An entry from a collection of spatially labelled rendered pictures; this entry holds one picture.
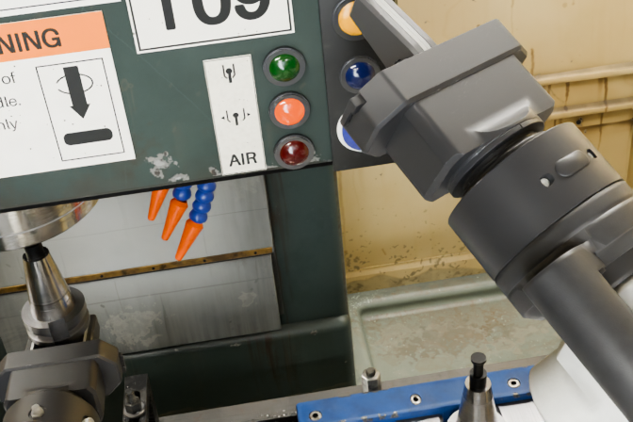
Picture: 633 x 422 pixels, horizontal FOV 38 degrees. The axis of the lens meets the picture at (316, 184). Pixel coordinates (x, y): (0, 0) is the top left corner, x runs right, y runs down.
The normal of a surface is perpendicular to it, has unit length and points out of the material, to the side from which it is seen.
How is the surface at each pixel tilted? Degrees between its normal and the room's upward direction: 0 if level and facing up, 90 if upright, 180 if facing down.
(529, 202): 48
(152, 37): 90
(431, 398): 0
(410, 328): 0
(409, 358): 0
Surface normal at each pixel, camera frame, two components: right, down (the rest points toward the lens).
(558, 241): -0.37, -0.09
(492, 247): -0.76, 0.36
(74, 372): -0.09, -0.83
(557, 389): -0.73, -0.34
